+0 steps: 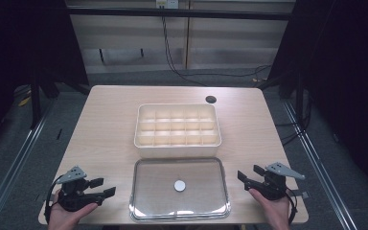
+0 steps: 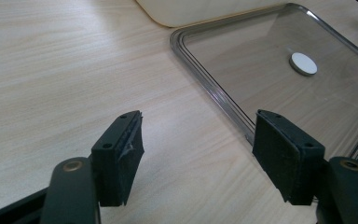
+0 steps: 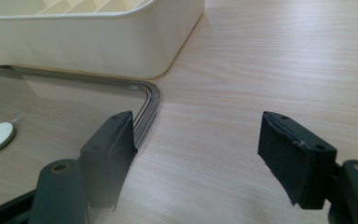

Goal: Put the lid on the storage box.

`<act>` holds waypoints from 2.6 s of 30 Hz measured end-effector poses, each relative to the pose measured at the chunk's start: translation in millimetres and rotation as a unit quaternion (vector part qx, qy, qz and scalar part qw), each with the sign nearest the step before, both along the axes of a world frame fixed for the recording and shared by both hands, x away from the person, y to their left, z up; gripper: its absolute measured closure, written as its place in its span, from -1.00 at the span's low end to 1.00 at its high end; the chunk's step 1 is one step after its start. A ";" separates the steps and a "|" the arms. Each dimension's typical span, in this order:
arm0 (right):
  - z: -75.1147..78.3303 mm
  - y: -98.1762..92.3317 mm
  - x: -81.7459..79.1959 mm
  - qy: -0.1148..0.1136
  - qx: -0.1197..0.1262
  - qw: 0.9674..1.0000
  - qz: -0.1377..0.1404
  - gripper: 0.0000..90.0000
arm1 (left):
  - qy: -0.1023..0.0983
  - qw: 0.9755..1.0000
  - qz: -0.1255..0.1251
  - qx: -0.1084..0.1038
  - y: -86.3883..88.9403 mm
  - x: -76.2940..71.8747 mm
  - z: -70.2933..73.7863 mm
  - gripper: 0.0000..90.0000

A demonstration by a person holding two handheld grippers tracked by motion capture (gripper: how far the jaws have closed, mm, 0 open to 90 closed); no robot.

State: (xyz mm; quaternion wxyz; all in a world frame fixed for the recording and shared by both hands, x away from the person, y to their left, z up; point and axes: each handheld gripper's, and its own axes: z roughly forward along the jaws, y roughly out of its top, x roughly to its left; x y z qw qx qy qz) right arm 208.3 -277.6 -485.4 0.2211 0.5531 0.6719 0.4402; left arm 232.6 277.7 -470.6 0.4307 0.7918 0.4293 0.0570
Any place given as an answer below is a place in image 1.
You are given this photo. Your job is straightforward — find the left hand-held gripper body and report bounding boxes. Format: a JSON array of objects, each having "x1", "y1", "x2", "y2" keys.
[{"x1": 56, "y1": 166, "x2": 105, "y2": 213}]

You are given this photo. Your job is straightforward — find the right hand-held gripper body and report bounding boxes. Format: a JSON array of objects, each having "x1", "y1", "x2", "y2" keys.
[{"x1": 248, "y1": 162, "x2": 307, "y2": 202}]

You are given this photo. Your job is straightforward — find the clear lid with white knob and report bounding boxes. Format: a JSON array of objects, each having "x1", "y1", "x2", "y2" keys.
[{"x1": 128, "y1": 156, "x2": 232, "y2": 222}]

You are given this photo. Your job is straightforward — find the white compartment storage box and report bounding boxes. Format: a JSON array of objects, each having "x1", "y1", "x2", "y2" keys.
[{"x1": 133, "y1": 103, "x2": 222, "y2": 159}]

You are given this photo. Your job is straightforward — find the person's left hand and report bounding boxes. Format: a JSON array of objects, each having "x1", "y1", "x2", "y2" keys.
[{"x1": 47, "y1": 190, "x2": 99, "y2": 230}]

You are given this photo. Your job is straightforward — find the person's right hand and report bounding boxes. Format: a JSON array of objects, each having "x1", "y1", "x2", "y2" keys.
[{"x1": 248, "y1": 188, "x2": 292, "y2": 230}]

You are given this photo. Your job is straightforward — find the black metal stand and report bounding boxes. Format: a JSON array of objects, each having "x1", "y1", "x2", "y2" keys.
[{"x1": 29, "y1": 71, "x2": 43, "y2": 129}]

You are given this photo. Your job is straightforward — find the yellow floor object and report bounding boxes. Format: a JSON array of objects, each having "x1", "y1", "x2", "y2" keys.
[{"x1": 17, "y1": 95, "x2": 33, "y2": 107}]

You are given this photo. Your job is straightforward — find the black curtain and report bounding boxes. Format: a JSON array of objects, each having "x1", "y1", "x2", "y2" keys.
[
  {"x1": 266, "y1": 0, "x2": 368, "y2": 202},
  {"x1": 0, "y1": 0, "x2": 90, "y2": 157}
]

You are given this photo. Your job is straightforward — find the grey strap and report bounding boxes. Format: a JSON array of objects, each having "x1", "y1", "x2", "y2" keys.
[{"x1": 287, "y1": 189, "x2": 311, "y2": 199}]

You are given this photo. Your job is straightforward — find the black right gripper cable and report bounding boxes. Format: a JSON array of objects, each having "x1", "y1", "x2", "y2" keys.
[{"x1": 285, "y1": 187, "x2": 299, "y2": 225}]

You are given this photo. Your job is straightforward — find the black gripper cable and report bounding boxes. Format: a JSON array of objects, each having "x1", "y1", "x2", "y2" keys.
[
  {"x1": 43, "y1": 174, "x2": 64, "y2": 225},
  {"x1": 285, "y1": 187, "x2": 299, "y2": 225}
]

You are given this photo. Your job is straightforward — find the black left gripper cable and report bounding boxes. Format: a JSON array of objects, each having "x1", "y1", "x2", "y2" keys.
[{"x1": 43, "y1": 174, "x2": 64, "y2": 225}]

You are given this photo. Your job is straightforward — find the aluminium floor rail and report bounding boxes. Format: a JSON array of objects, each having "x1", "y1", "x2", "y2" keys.
[
  {"x1": 0, "y1": 102, "x2": 57, "y2": 230},
  {"x1": 281, "y1": 98, "x2": 357, "y2": 230}
]

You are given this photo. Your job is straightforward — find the bundle of black cables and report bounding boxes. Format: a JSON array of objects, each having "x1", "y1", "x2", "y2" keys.
[{"x1": 273, "y1": 85, "x2": 312, "y2": 148}]

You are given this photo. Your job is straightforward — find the long black wall cable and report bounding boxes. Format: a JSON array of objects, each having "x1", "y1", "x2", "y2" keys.
[{"x1": 160, "y1": 7, "x2": 209, "y2": 87}]

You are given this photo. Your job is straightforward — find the black horizontal frame bar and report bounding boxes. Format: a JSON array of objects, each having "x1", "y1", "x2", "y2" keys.
[{"x1": 66, "y1": 7, "x2": 292, "y2": 21}]

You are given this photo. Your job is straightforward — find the white wall socket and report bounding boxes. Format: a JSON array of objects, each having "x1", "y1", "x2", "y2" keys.
[{"x1": 155, "y1": 0, "x2": 180, "y2": 10}]

